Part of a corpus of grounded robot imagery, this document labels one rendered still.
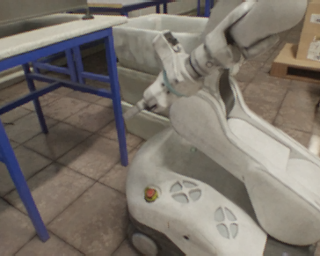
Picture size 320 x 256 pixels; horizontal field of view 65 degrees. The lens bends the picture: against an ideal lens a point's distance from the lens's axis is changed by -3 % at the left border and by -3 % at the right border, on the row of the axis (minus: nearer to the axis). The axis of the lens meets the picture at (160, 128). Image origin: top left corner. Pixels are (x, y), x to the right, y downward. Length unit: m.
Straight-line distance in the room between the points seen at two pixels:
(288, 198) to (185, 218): 0.28
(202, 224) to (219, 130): 0.26
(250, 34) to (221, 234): 0.54
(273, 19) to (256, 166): 0.43
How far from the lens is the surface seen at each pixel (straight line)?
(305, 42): 2.81
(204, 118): 0.71
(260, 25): 0.44
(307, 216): 0.82
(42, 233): 1.19
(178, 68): 0.52
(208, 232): 0.76
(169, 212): 0.76
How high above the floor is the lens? 0.92
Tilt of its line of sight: 32 degrees down
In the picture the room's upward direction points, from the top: 2 degrees counter-clockwise
